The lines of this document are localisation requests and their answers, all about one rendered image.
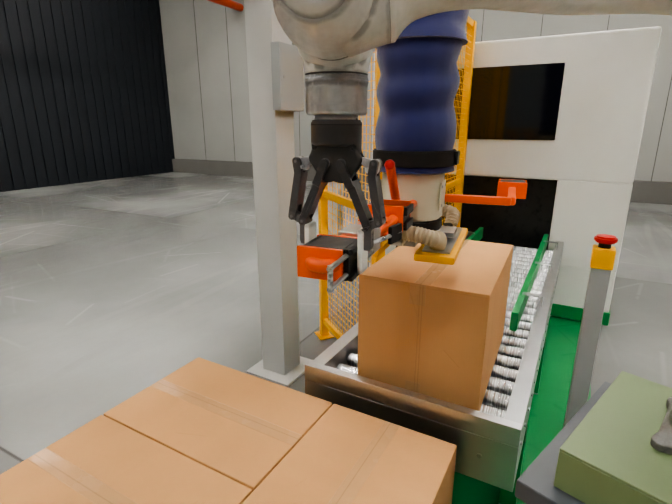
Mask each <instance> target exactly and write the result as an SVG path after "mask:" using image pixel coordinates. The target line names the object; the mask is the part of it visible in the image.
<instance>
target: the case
mask: <svg viewBox="0 0 672 504"><path fill-rule="evenodd" d="M421 245H422V244H421V243H419V244H417V245H416V246H415V247H409V246H398V247H397V248H395V249H394V250H392V251H391V252H390V253H388V254H387V255H385V256H384V257H383V258H381V259H380V260H378V261H377V262H376V263H374V264H373V265H371V266H370V267H369V268H367V269H366V270H365V271H364V272H363V273H362V274H359V313H358V375H359V376H363V377H366V378H369V379H373V380H376V381H379V382H383V383H386V384H389V385H393V386H396V387H399V388H403V389H406V390H410V391H413V392H416V393H420V394H423V395H426V396H430V397H433V398H436V399H440V400H443V401H446V402H450V403H453V404H457V405H460V406H463V407H467V408H470V409H473V410H477V411H480V408H481V405H482V402H483V399H484V395H485V392H486V389H487V386H488V383H489V379H490V376H491V373H492V370H493V366H494V363H495V360H496V357H497V354H498V350H499V347H500V344H501V341H502V338H503V331H504V323H505V314H506V305H507V297H508V288H509V280H510V271H511V263H512V254H513V245H509V244H500V243H491V242H482V241H473V240H464V242H463V245H462V247H461V249H460V252H459V254H458V256H457V259H456V261H455V263H454V265H448V264H439V263H429V262H420V261H414V254H415V253H416V251H417V250H418V249H419V247H420V246H421Z"/></svg>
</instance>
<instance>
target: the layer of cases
mask: <svg viewBox="0 0 672 504"><path fill-rule="evenodd" d="M103 415H104V416H103ZM103 415H100V416H98V417H97V418H95V419H93V420H92V421H90V422H88V423H87V424H85V425H83V426H82V427H80V428H78V429H76V430H75V431H73V432H71V433H70V434H68V435H66V436H65V437H63V438H61V439H60V440H58V441H56V442H55V443H53V444H51V445H49V446H48V447H46V448H44V449H43V450H41V451H39V452H38V453H36V454H34V455H33V456H31V457H29V458H27V459H26V460H24V461H22V462H21V463H19V464H17V465H16V466H14V467H12V468H11V469H9V470H7V471H6V472H4V473H2V474H0V504H452V495H453V485H454V474H455V463H456V452H457V445H454V444H452V443H449V442H446V441H443V440H440V439H437V438H434V437H431V436H428V435H425V434H422V433H419V432H416V431H413V430H410V429H408V428H405V427H402V426H399V425H396V424H393V423H390V422H387V421H384V420H381V419H378V418H375V417H372V416H369V415H367V414H364V413H361V412H358V411H355V410H352V409H349V408H346V407H343V406H340V405H337V404H333V405H332V403H331V402H328V401H325V400H323V399H320V398H317V397H314V396H311V395H308V394H305V393H302V392H299V391H296V390H293V389H290V388H287V387H284V386H282V385H279V384H276V383H273V382H270V381H267V380H264V379H261V378H258V377H255V376H252V375H249V374H246V373H243V372H241V371H238V370H235V369H232V368H229V367H226V366H223V365H220V364H217V363H214V362H211V361H208V360H205V359H202V358H199V357H198V358H196V359H195V360H193V361H191V362H190V363H188V364H186V365H184V366H183V367H181V368H179V369H178V370H176V371H174V372H173V373H171V374H169V375H168V376H166V377H164V378H163V379H161V380H159V381H157V382H156V383H154V384H152V385H151V386H149V387H147V388H146V389H144V390H142V391H141V392H139V393H137V394H136V395H134V396H132V397H130V398H129V399H127V400H125V401H124V402H122V403H120V404H119V405H117V406H115V407H114V408H112V409H110V410H109V411H107V412H105V413H104V414H103Z"/></svg>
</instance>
